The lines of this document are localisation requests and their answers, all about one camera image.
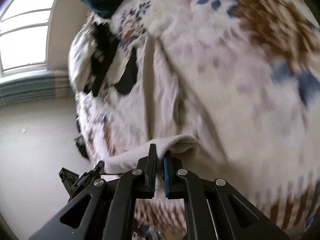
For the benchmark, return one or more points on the beige garment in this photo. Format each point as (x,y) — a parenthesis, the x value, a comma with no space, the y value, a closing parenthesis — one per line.
(160,109)

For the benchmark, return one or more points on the floral plush bed blanket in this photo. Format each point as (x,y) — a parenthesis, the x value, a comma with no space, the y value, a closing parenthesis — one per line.
(253,65)

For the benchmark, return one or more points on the black folded garment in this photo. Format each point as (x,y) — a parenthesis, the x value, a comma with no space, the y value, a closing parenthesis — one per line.
(129,77)

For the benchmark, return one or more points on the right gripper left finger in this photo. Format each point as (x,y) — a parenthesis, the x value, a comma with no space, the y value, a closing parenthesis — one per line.
(100,209)

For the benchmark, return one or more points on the window with white frame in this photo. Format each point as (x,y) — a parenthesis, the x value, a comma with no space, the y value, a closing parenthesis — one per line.
(25,28)

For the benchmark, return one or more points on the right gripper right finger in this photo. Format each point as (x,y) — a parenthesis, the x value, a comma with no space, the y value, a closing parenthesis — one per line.
(215,209)

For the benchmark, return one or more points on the teal striped curtain left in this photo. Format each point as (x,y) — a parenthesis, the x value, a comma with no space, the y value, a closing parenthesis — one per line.
(34,85)

